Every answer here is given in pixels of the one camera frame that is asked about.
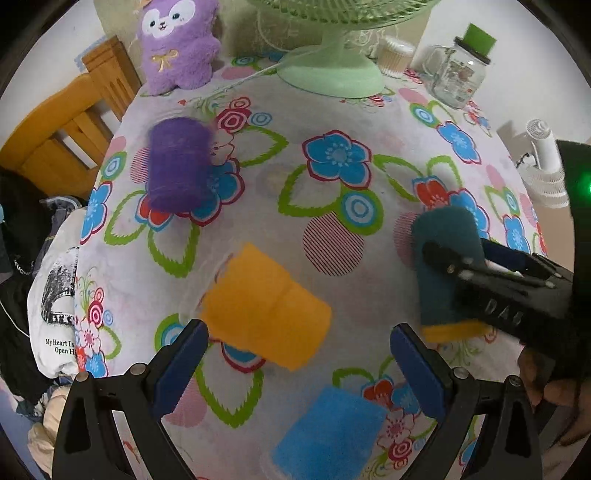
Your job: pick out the small white fan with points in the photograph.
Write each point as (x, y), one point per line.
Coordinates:
(547, 180)

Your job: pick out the purple felt cup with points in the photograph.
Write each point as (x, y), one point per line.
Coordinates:
(178, 164)

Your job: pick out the wooden chair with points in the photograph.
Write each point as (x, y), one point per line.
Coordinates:
(60, 124)

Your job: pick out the teal felt cup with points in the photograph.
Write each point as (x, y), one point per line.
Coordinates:
(443, 226)

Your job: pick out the beige cloth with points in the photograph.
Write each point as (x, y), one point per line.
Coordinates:
(44, 434)

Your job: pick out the person's right hand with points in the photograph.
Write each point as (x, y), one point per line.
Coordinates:
(561, 392)

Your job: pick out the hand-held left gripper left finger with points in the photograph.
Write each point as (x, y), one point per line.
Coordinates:
(182, 364)

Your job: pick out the purple plush toy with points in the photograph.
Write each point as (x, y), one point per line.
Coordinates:
(178, 50)

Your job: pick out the cotton swab container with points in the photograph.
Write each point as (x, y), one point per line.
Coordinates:
(395, 55)

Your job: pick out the blue felt cup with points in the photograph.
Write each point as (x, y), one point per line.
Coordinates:
(330, 436)

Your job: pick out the dark clothing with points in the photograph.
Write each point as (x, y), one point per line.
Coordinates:
(16, 332)

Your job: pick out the green table fan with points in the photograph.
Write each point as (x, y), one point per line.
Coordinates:
(332, 69)

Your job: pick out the glass mug with green lid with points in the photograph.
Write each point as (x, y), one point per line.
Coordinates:
(455, 74)

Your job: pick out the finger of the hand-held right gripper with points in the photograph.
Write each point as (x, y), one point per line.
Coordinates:
(455, 262)
(505, 257)

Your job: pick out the white printed shirt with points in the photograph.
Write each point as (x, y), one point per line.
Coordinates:
(57, 295)

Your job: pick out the floral tablecloth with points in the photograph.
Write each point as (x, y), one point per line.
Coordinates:
(286, 203)

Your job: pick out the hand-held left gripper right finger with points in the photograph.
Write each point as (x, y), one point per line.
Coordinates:
(415, 364)

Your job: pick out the orange felt cup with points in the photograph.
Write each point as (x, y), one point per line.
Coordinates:
(265, 304)

